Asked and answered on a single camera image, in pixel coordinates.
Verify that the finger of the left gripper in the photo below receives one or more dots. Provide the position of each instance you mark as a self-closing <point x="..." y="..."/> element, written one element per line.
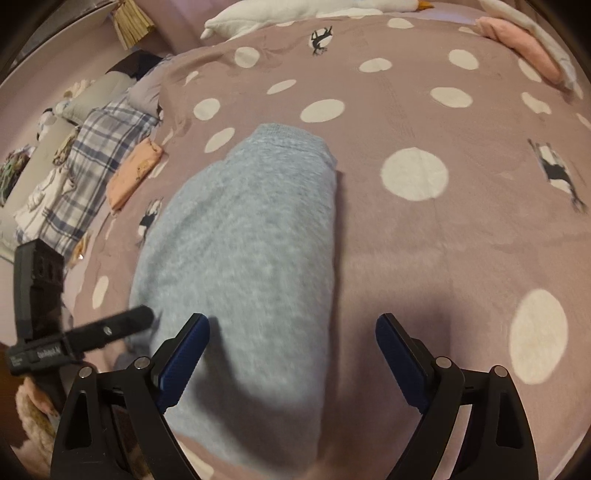
<point x="98" y="334"/>

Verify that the lavender pillow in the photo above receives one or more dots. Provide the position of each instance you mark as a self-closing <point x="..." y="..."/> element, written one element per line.
<point x="144" y="94"/>

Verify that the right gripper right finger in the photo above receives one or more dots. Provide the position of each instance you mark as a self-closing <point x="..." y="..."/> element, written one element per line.
<point x="497" y="443"/>

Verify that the cream fleece left sleeve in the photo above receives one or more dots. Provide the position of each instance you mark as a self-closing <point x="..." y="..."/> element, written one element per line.
<point x="39" y="419"/>

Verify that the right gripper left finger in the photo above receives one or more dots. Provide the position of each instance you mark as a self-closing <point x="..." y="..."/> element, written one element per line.
<point x="109" y="415"/>

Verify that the folded white garment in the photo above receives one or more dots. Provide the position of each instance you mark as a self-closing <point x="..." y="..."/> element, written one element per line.
<point x="502" y="10"/>

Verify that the white goose plush toy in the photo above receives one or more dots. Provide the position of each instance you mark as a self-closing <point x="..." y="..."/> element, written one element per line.
<point x="247" y="16"/>

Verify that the grey New York sweatshirt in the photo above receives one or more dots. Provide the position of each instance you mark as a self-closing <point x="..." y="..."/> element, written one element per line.
<point x="250" y="243"/>

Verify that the beige headboard cushion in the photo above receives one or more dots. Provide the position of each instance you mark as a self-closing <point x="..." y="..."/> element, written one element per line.
<point x="101" y="92"/>

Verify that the folded pink garment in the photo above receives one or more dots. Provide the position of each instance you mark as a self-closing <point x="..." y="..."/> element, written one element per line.
<point x="534" y="61"/>

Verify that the blue plaid pillow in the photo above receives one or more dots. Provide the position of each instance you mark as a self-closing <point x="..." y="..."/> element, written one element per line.
<point x="77" y="187"/>

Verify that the yellow hanging tassel bundle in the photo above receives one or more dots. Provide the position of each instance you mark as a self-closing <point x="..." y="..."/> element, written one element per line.
<point x="131" y="23"/>

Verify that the polka dot mauve blanket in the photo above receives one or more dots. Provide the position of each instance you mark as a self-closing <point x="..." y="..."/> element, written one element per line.
<point x="462" y="207"/>

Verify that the folded orange bear garment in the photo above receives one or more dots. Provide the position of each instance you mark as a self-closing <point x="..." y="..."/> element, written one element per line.
<point x="133" y="169"/>

